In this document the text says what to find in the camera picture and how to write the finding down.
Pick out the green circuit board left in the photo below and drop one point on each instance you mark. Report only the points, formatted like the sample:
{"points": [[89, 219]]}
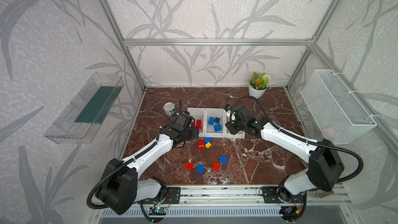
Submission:
{"points": [[158, 211]]}

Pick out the small red lego bottom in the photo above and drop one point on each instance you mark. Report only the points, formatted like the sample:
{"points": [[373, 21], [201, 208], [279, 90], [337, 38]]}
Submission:
{"points": [[216, 166]]}

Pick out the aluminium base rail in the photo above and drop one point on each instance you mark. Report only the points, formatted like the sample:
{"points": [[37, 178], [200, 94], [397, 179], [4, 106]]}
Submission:
{"points": [[245, 195]]}

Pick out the white wire mesh basket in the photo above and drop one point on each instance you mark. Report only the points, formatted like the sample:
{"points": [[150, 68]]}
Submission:
{"points": [[338, 113]]}

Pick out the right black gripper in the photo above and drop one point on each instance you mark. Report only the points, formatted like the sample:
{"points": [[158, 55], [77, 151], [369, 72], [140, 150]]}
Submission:
{"points": [[231, 127]]}

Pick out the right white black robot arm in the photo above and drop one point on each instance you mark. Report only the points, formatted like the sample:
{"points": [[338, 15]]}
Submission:
{"points": [[325, 166]]}

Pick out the red lego brick top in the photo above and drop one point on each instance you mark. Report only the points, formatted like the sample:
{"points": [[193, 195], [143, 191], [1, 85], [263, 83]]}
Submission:
{"points": [[201, 144]]}

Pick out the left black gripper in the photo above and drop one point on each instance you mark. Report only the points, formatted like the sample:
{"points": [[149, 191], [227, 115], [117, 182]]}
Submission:
{"points": [[193, 132]]}

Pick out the white middle sorting bin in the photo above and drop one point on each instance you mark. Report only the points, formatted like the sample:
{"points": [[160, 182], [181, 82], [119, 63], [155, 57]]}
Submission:
{"points": [[216, 113]]}

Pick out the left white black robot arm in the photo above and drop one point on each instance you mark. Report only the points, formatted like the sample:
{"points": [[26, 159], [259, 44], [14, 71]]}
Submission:
{"points": [[120, 185]]}

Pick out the long red lego brick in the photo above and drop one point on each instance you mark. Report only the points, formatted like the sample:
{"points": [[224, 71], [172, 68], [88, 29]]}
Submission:
{"points": [[199, 125]]}

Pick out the white right sorting bin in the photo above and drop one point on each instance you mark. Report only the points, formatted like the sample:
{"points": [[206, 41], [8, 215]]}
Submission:
{"points": [[226, 132]]}

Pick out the clear plastic wall shelf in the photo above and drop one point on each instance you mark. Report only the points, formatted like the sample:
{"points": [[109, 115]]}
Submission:
{"points": [[82, 118]]}

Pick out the brown slotted spatula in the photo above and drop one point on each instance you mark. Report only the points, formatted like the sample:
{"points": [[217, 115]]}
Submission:
{"points": [[322, 194]]}

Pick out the silver tin can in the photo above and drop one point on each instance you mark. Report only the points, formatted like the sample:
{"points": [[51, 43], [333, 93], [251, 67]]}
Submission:
{"points": [[169, 109]]}

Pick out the potted plant white pot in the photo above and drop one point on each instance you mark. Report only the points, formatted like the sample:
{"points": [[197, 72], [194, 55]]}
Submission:
{"points": [[258, 83]]}

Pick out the blue lego brick top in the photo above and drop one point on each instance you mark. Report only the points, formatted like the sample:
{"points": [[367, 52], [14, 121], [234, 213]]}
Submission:
{"points": [[207, 140]]}

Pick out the red lego brick bottom left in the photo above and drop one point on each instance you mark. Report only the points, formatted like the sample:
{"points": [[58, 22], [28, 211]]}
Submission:
{"points": [[189, 166]]}

